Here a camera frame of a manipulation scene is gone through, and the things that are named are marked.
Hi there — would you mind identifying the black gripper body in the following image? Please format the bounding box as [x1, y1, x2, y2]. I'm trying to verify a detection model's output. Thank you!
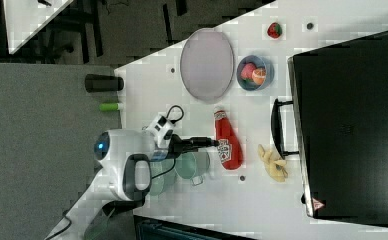
[167, 134, 192, 159]

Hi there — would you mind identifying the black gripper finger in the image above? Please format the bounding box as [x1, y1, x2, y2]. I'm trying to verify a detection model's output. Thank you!
[191, 137, 219, 149]

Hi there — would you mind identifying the red ketchup bottle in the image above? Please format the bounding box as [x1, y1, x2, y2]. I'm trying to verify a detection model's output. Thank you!
[214, 108, 243, 170]

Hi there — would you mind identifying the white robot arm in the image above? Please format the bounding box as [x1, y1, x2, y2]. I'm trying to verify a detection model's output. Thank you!
[45, 129, 219, 240]

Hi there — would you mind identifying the green oval strainer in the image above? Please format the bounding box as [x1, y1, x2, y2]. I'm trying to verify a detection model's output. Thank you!
[149, 159, 177, 196]

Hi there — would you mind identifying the green mug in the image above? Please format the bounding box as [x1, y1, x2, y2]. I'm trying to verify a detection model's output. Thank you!
[175, 152, 210, 186]

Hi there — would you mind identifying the lilac round plate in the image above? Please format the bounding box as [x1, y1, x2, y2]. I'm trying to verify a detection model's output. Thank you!
[180, 28, 234, 103]

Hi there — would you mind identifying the green clamp knob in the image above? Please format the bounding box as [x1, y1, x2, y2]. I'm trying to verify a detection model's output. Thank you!
[99, 103, 123, 112]

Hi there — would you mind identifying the peeled toy banana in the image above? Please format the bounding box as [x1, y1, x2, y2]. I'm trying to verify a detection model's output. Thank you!
[258, 144, 288, 182]

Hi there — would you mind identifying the pink toy fruit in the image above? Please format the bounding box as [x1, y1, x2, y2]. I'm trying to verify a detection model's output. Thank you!
[240, 63, 256, 80]

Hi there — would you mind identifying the blue bowl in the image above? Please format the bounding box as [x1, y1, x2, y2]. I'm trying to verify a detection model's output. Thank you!
[236, 55, 275, 91]

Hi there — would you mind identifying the orange toy fruit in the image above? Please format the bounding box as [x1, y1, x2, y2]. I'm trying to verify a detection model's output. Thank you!
[252, 68, 267, 85]

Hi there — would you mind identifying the silver toaster oven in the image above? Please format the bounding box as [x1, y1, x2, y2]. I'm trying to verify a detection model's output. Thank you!
[287, 30, 388, 227]

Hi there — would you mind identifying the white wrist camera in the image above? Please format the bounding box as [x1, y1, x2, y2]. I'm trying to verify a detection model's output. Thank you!
[146, 114, 175, 149]

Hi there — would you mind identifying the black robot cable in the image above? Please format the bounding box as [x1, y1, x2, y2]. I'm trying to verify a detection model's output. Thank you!
[148, 104, 185, 179]

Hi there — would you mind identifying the black cylinder post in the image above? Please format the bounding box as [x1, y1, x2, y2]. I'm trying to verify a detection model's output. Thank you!
[85, 74, 124, 93]

